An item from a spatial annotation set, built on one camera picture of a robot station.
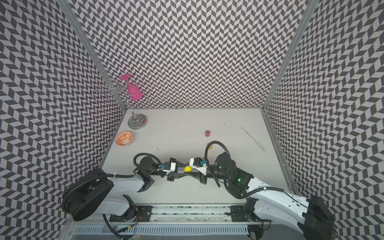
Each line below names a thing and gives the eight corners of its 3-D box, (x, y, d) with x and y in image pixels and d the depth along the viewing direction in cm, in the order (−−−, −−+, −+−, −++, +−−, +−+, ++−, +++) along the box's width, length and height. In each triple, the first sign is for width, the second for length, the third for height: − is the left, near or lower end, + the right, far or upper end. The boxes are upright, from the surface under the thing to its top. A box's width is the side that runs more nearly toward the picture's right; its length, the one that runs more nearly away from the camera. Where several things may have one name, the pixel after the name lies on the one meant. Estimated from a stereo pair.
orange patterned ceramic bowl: (115, 146, 100) (112, 143, 96) (120, 134, 106) (118, 131, 102) (131, 146, 100) (129, 143, 96) (135, 134, 106) (133, 131, 102)
